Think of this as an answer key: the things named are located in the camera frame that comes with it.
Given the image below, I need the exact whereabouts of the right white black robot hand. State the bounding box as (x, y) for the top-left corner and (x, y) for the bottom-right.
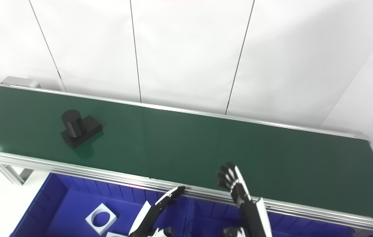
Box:
(217, 161), (272, 237)

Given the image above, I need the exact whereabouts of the aluminium conveyor leg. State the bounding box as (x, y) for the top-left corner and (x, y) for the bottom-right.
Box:
(0, 163), (34, 185)

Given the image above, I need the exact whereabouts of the black cylinder block part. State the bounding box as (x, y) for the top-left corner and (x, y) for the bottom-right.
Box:
(61, 110), (103, 149)

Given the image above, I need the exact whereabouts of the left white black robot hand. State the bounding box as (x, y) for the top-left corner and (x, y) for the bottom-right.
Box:
(129, 186), (186, 237)

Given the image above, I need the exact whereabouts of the blue plastic bin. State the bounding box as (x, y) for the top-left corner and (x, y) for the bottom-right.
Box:
(11, 173), (193, 237)
(186, 197), (355, 237)

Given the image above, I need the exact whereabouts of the green conveyor belt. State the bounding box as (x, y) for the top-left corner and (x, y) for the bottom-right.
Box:
(0, 86), (373, 222)
(0, 76), (373, 236)

